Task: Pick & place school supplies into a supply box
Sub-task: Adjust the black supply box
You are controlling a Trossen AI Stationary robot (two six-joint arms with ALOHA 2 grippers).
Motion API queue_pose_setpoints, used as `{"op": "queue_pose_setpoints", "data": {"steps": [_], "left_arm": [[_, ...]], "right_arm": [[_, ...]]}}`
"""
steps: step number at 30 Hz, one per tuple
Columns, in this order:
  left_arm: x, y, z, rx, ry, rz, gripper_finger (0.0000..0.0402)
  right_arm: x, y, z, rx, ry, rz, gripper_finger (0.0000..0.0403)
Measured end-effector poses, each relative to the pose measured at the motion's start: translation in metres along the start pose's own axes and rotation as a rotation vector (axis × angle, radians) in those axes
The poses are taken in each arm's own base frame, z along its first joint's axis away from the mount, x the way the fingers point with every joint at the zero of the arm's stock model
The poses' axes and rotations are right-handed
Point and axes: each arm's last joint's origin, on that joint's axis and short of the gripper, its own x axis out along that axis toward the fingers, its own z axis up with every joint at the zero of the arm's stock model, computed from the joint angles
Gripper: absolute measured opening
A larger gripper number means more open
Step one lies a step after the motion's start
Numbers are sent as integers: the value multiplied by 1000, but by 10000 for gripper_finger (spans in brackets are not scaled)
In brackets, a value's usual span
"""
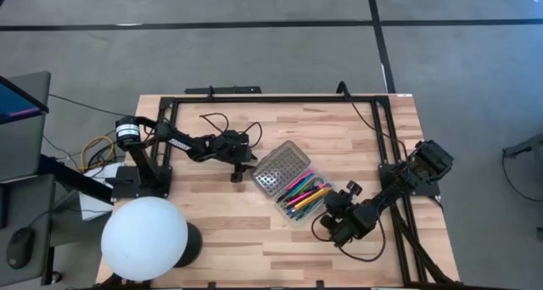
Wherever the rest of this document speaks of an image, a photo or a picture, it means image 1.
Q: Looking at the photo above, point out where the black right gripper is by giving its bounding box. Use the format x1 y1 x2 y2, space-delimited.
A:
320 179 370 248

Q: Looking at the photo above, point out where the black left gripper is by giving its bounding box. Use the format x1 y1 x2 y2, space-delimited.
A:
210 130 259 184

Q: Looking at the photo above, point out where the clear plastic supply box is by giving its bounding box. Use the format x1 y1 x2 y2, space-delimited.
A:
249 139 337 228

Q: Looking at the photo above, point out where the teal marker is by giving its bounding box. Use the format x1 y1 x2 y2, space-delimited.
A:
279 173 317 202

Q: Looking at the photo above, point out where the pink highlighter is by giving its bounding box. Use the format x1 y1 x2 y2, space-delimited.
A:
288 168 316 193

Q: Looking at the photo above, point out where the white box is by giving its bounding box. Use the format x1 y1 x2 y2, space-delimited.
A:
78 161 128 222

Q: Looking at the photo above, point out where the black power strip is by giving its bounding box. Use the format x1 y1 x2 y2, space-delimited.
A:
183 85 263 96

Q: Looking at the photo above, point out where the black round lamp base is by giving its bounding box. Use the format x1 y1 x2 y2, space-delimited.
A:
172 220 204 269

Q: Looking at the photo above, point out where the white globe lamp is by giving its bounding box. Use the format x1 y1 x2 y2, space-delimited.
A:
100 196 189 282

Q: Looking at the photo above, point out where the black support beam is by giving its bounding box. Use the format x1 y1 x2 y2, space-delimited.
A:
38 153 116 205

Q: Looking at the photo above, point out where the grey metal stand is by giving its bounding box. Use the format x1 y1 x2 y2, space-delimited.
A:
502 131 543 160

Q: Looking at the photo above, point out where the grey open laptop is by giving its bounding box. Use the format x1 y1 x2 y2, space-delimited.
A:
0 70 52 184

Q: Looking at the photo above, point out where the grey side desk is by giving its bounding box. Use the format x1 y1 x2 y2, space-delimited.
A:
0 173 57 287

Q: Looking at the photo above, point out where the black computer mouse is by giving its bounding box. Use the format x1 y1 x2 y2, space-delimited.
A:
5 226 37 270

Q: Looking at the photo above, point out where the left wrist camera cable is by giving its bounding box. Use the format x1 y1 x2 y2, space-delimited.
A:
199 111 264 149

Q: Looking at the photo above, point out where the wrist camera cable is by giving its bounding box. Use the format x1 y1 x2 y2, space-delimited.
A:
311 211 388 264
199 111 264 149

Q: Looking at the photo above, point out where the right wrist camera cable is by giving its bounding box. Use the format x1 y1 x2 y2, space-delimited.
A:
311 211 388 264

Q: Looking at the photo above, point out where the black aluminium table frame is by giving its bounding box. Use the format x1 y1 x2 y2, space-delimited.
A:
152 94 428 287

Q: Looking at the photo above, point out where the black diagonal frame strut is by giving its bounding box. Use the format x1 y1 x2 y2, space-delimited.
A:
388 196 457 286

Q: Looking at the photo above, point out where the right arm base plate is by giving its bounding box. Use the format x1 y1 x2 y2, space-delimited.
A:
378 161 443 198

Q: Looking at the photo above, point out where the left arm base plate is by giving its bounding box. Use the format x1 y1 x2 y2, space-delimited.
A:
110 165 174 200

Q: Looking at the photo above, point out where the black frame cable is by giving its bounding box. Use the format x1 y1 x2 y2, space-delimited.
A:
336 80 419 155

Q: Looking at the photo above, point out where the black laptop cable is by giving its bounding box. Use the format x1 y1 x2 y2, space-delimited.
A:
48 92 136 119

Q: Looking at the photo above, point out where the yellow cable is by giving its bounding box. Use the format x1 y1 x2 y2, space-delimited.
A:
79 135 116 173

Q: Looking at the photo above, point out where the black floor cable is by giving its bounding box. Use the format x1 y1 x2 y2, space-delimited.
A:
501 147 543 203

